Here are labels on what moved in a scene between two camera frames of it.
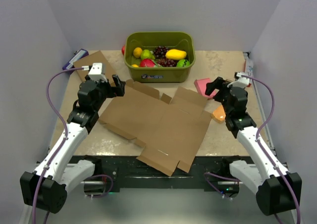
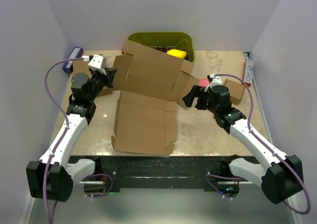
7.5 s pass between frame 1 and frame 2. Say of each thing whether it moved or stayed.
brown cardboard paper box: moved
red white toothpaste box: stayed
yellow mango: stayed
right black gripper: moved
